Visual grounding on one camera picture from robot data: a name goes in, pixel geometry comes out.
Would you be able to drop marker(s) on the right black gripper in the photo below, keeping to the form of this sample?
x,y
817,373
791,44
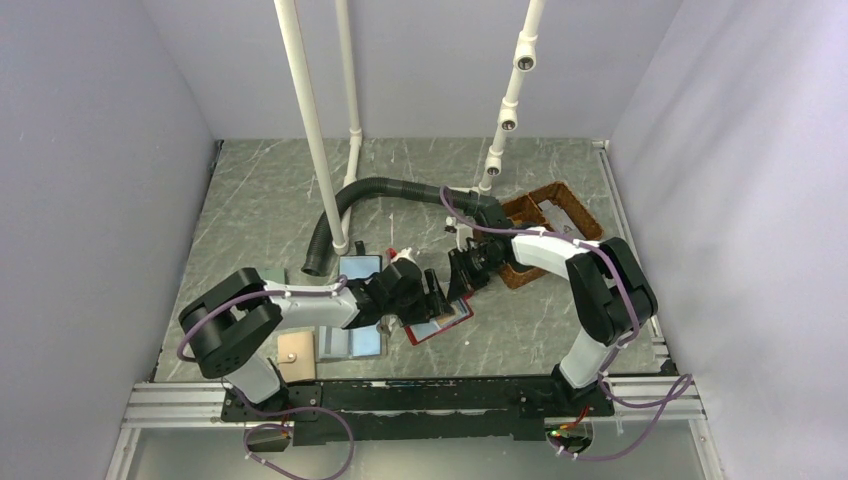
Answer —
x,y
460,278

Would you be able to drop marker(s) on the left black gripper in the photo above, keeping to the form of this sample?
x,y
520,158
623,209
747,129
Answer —
x,y
430,305

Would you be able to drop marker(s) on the red leather card holder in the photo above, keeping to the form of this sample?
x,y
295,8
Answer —
x,y
420,333

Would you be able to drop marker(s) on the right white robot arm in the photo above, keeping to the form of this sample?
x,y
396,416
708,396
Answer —
x,y
611,294

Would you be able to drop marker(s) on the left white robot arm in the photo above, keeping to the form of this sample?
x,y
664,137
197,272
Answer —
x,y
225,327

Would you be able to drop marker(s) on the blue card holder orange card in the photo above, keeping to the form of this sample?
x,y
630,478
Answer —
x,y
359,267

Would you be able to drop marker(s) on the silver cards in basket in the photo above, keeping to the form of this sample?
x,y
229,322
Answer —
x,y
559,220

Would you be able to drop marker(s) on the open blue grey card holder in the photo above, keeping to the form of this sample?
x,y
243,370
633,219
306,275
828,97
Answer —
x,y
336,344

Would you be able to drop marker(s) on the beige snap card holder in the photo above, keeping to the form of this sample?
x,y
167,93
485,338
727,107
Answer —
x,y
296,357

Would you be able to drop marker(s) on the green card holder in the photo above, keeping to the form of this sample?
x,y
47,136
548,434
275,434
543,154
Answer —
x,y
276,275

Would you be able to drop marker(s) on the brown wicker divided basket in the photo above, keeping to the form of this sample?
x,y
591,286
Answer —
x,y
525,209

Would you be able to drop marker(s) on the white front pole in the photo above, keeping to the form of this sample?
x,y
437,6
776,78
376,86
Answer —
x,y
289,25

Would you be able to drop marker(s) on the white rear pole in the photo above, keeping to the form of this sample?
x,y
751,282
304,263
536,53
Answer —
x,y
349,78

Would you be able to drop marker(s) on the white pole with fittings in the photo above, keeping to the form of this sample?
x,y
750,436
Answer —
x,y
524,60

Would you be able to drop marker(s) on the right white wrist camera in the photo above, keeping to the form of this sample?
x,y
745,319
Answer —
x,y
461,232

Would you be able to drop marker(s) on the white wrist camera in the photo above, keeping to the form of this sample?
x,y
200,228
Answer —
x,y
461,232
408,254

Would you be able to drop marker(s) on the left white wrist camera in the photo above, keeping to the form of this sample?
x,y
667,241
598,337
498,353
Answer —
x,y
408,254

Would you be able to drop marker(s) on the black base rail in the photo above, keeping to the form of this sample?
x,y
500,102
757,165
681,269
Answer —
x,y
519,407

